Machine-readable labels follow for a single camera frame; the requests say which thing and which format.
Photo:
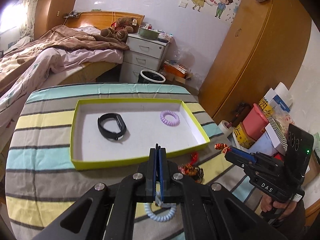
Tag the yellow printed box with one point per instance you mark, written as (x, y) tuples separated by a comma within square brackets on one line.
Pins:
[(242, 137)]

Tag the orange book stack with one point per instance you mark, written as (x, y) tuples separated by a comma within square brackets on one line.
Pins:
[(175, 72)]

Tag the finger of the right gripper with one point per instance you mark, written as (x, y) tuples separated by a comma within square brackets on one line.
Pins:
[(230, 158), (243, 156)]

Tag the brown teddy bear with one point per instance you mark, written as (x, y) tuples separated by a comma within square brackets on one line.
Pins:
[(121, 28)]

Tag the pink duvet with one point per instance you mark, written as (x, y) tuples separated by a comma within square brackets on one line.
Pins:
[(50, 60)]

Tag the wooden wardrobe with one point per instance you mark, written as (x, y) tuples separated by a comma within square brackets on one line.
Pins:
[(265, 46)]

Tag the green rimmed white tray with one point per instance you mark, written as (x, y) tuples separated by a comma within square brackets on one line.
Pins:
[(165, 122)]

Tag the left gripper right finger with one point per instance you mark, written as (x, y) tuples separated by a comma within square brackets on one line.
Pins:
[(162, 172)]

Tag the pink plastic container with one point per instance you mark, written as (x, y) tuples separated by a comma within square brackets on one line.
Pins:
[(255, 122)]

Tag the black fitness band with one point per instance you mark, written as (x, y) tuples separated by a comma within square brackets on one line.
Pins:
[(111, 126)]

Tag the white paper roll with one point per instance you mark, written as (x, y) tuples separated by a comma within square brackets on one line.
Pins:
[(226, 128)]

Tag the wooden bed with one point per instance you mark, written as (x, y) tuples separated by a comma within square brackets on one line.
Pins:
[(91, 23)]

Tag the black phone camera mount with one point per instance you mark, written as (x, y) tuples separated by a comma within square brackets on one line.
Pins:
[(297, 156)]

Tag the brown blanket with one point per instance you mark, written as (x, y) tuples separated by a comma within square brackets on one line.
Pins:
[(17, 61)]

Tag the black white trash bin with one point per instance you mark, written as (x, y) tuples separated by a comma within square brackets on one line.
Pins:
[(150, 76)]

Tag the white blue box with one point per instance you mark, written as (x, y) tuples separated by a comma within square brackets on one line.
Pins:
[(280, 96)]

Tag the green bowl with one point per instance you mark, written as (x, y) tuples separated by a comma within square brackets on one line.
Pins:
[(148, 34)]

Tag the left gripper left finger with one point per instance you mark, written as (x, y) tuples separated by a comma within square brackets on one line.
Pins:
[(150, 176)]

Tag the floral curtain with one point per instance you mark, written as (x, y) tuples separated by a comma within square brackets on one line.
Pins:
[(28, 25)]

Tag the white drawer nightstand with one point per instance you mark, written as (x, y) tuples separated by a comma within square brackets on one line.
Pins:
[(142, 54)]

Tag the right hand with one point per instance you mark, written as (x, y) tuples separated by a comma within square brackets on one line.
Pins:
[(267, 203)]

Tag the striped table cloth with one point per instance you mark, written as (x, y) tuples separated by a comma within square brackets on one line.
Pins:
[(41, 181)]

